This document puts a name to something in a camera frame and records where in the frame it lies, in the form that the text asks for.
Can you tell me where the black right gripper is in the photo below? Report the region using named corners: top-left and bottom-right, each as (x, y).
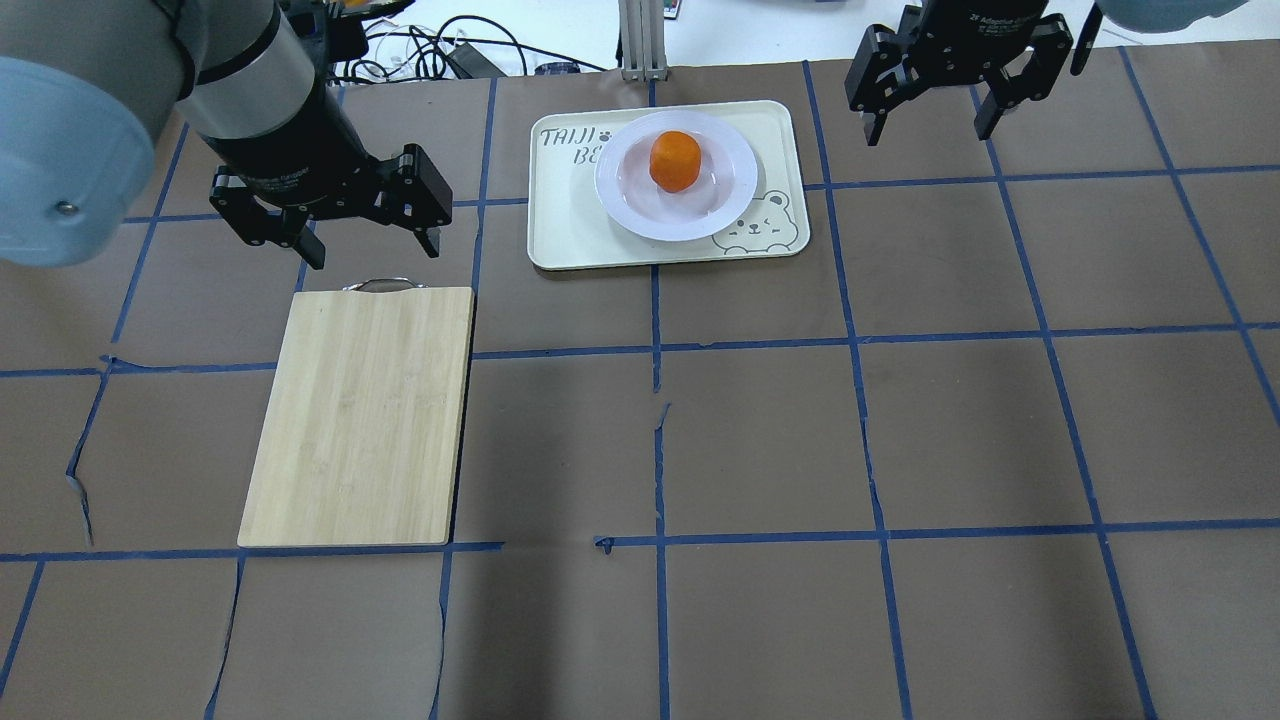
top-left (845, 1), bottom-right (1073, 147)

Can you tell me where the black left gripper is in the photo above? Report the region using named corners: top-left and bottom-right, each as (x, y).
top-left (201, 95), bottom-right (453, 270)

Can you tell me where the white round plate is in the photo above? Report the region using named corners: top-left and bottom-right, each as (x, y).
top-left (595, 109), bottom-right (759, 242)

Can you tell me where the orange fruit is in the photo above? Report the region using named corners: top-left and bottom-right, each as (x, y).
top-left (649, 129), bottom-right (703, 193)

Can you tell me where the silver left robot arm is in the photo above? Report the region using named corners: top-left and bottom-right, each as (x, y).
top-left (1, 1), bottom-right (453, 269)

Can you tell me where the cream tray with bear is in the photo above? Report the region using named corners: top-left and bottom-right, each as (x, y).
top-left (527, 100), bottom-right (812, 272)

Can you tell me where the black power adapter brick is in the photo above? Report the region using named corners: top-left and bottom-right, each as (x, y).
top-left (287, 1), bottom-right (370, 72)

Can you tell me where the bamboo cutting board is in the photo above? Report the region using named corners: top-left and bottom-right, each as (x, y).
top-left (237, 286), bottom-right (475, 550)

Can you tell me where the brown paper table mat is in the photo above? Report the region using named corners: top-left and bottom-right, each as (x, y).
top-left (3, 41), bottom-right (1279, 719)

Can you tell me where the aluminium frame post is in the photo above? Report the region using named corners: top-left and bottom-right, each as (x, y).
top-left (617, 0), bottom-right (669, 82)

